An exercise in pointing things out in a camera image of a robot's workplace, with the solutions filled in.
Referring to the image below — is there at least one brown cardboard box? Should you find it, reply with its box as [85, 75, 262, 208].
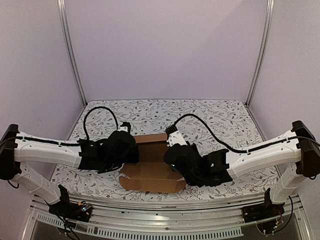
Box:
[118, 133, 187, 194]

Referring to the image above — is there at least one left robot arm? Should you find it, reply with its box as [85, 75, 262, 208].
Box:
[0, 122, 140, 205]

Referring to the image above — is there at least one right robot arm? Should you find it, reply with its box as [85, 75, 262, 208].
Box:
[163, 120, 320, 205]

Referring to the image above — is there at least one floral patterned table mat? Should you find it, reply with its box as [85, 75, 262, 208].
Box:
[51, 99, 279, 202]

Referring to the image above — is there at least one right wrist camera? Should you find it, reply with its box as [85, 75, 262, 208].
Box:
[165, 125, 188, 147]

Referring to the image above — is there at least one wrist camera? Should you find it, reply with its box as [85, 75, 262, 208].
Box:
[165, 125, 188, 147]
[117, 121, 132, 134]

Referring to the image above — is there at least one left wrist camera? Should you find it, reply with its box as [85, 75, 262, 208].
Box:
[117, 121, 132, 134]

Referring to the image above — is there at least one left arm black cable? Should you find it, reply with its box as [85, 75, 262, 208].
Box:
[83, 106, 120, 141]

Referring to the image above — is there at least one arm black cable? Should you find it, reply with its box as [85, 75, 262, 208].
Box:
[83, 106, 120, 141]
[173, 113, 300, 155]

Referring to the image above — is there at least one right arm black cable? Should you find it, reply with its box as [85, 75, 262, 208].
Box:
[173, 113, 300, 155]

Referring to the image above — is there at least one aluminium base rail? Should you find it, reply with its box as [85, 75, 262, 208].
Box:
[23, 192, 311, 240]

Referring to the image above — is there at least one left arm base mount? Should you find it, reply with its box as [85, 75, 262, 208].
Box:
[48, 185, 93, 223]

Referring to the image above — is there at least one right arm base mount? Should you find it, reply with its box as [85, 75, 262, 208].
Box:
[241, 188, 285, 235]

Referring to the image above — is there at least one left aluminium frame post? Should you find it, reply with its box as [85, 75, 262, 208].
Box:
[56, 0, 88, 107]

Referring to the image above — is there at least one aluminium frame post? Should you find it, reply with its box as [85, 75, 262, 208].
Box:
[56, 0, 88, 107]
[245, 0, 275, 108]

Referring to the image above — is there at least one right aluminium frame post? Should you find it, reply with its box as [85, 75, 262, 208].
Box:
[245, 0, 275, 108]

